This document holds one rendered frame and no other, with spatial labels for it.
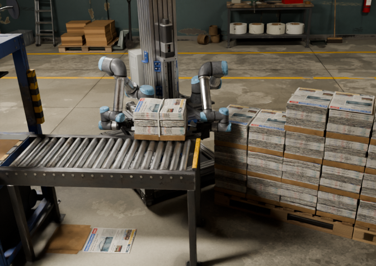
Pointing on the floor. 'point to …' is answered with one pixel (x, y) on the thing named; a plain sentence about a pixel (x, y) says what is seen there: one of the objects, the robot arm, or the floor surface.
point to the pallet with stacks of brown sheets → (89, 36)
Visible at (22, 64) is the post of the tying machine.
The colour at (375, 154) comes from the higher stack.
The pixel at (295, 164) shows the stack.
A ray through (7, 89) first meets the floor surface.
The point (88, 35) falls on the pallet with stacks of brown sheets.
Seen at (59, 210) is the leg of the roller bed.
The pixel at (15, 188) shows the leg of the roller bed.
